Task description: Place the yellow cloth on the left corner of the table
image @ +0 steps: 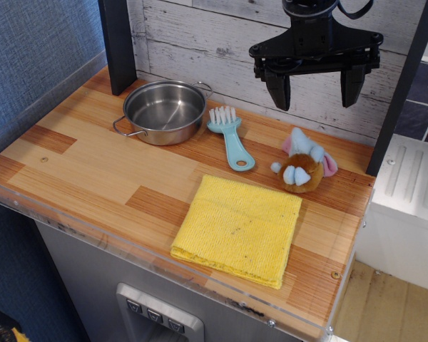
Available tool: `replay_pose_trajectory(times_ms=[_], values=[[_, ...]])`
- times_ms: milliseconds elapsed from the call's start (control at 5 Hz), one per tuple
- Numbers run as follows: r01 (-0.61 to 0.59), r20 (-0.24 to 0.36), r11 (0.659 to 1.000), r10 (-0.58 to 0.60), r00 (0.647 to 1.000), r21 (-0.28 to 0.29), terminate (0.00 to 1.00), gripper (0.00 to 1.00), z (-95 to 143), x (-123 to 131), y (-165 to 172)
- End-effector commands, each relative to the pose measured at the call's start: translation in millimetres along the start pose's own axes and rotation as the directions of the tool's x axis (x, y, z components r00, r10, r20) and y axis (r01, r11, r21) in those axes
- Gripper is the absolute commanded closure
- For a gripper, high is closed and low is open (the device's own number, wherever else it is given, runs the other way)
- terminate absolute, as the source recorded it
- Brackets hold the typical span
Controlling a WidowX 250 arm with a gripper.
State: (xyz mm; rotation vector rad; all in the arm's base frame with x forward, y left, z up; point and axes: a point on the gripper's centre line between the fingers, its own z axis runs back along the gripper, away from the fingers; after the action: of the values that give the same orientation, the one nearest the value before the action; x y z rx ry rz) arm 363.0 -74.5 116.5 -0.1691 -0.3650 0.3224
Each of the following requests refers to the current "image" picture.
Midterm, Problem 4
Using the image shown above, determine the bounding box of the black vertical post left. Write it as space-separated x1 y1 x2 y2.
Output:
98 0 137 95

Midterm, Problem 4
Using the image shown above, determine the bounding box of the white ribbed drainboard unit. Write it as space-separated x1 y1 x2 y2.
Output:
370 134 428 229

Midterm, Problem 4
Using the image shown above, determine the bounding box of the light blue dish brush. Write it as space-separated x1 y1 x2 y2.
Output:
207 105 255 172

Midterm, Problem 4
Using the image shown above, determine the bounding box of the yellow cloth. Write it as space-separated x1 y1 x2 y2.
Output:
170 175 302 289

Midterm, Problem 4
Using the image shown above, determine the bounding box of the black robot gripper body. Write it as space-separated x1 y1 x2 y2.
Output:
249 1 383 82

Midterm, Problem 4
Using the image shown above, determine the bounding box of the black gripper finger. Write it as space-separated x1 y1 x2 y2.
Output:
265 71 291 110
340 66 365 108

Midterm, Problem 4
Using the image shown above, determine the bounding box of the clear acrylic counter edge guard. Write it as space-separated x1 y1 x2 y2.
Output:
0 185 362 341

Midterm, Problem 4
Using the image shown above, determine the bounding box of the grey dispenser panel with buttons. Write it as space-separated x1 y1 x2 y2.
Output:
116 283 205 341

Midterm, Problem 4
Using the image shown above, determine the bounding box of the yellow black object bottom left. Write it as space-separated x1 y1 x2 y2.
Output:
0 323 19 342

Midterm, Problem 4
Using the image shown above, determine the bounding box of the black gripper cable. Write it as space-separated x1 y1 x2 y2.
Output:
337 0 375 21

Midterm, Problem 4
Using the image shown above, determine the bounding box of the brown and blue plush toy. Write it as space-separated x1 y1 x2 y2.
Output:
270 127 338 194

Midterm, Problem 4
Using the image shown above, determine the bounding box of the black vertical post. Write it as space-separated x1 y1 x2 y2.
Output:
366 1 428 177
98 0 137 95

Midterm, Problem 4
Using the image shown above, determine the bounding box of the stainless steel pot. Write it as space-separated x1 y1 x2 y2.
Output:
113 81 213 146

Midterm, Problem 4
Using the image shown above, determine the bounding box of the black vertical post right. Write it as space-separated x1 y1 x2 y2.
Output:
366 1 428 177

